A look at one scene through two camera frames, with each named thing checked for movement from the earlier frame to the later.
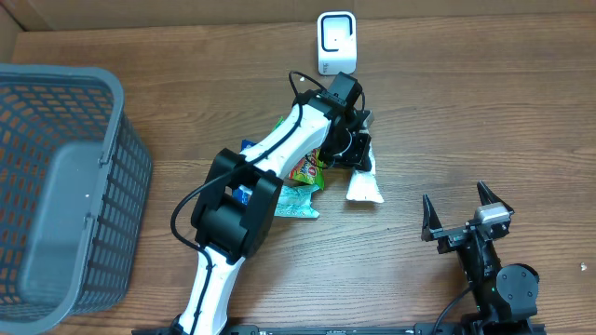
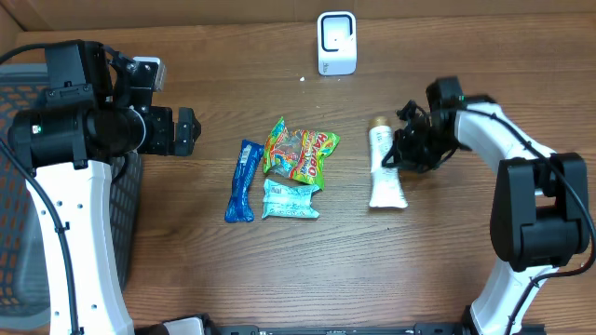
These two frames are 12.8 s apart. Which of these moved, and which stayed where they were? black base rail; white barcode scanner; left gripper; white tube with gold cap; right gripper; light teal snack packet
Moved: right gripper; left gripper; white tube with gold cap
Stayed: black base rail; light teal snack packet; white barcode scanner
